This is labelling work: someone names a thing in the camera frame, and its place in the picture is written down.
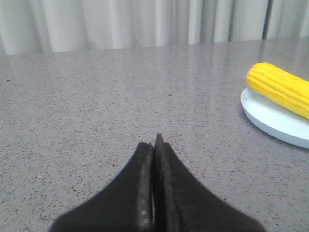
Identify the grey pleated curtain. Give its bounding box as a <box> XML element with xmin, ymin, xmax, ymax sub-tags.
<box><xmin>0</xmin><ymin>0</ymin><xmax>309</xmax><ymax>55</ymax></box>

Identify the yellow plastic corn cob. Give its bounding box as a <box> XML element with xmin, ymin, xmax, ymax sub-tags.
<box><xmin>246</xmin><ymin>62</ymin><xmax>309</xmax><ymax>119</ymax></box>

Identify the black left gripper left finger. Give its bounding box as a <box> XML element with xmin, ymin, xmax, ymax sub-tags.
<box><xmin>50</xmin><ymin>143</ymin><xmax>154</xmax><ymax>232</ymax></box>

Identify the light blue round plate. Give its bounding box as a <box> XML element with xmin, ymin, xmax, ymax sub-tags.
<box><xmin>240</xmin><ymin>87</ymin><xmax>309</xmax><ymax>149</ymax></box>

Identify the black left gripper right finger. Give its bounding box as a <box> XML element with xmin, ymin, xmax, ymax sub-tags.
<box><xmin>153</xmin><ymin>134</ymin><xmax>265</xmax><ymax>232</ymax></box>

